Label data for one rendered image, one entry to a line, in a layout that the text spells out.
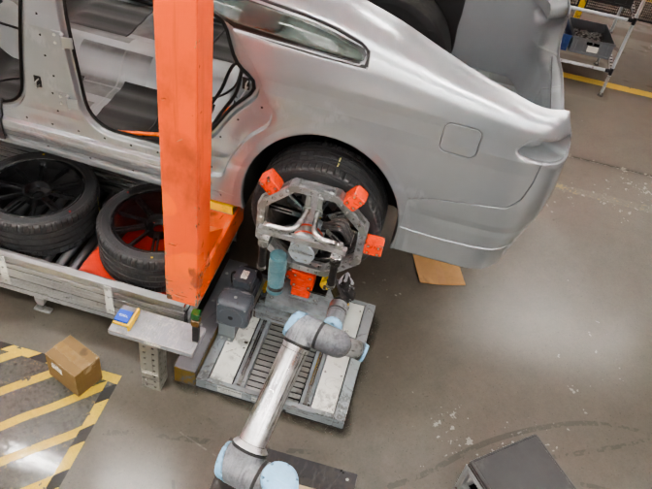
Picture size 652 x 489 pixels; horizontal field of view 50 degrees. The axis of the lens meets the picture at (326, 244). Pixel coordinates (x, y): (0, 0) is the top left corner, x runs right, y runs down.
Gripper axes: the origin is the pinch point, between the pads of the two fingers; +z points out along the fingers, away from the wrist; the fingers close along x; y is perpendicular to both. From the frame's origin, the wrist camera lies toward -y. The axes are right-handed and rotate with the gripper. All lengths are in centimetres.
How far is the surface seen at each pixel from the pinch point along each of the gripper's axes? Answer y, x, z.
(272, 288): -16.6, -31.3, -14.0
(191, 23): -143, 49, -38
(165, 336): -39, -66, -54
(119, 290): -59, -96, -29
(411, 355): 77, -12, 12
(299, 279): -8.0, -24.1, -2.4
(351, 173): -43, 31, 14
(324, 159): -54, 23, 15
